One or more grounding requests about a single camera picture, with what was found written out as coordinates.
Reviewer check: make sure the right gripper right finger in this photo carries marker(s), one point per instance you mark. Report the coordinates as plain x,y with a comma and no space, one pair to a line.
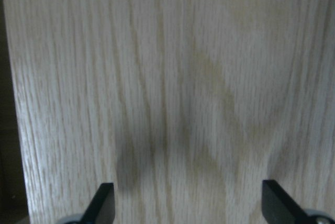
278,206

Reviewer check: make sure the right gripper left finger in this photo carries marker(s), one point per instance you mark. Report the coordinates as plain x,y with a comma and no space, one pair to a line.
102,207

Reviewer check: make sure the wooden drawer cabinet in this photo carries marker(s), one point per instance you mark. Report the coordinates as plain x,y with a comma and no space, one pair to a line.
185,105

